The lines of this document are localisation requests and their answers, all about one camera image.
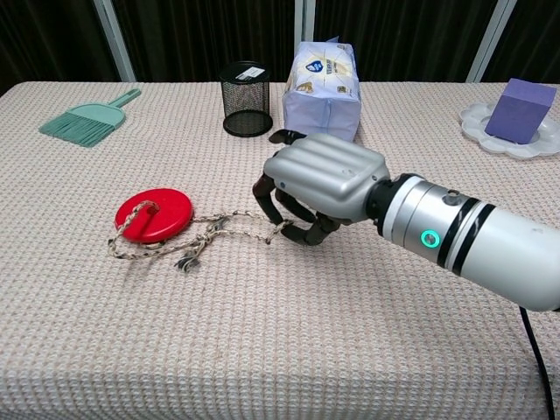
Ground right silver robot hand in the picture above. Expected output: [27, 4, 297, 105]
[251, 129, 392, 247]

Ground braided beige rope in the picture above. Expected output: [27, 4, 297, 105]
[106, 199, 295, 273]

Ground red plastic disc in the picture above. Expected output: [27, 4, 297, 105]
[114, 187, 195, 244]

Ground teal hand brush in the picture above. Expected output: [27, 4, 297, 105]
[38, 87, 143, 149]

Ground pale blue tissue pack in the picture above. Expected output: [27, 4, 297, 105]
[282, 36, 362, 144]

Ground black mesh pen holder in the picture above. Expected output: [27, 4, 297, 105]
[219, 60, 274, 138]

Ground white flower-shaped plate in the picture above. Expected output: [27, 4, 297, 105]
[459, 101, 560, 160]

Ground pink waffle tablecloth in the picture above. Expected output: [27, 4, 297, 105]
[0, 80, 560, 420]

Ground dark curtain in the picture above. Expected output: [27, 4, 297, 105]
[0, 0, 560, 98]

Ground purple block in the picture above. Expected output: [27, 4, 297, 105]
[484, 78, 558, 145]

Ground grey metal frame post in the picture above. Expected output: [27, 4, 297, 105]
[92, 0, 137, 83]
[294, 0, 316, 82]
[465, 0, 518, 84]

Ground black cable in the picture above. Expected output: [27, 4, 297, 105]
[518, 305, 557, 420]

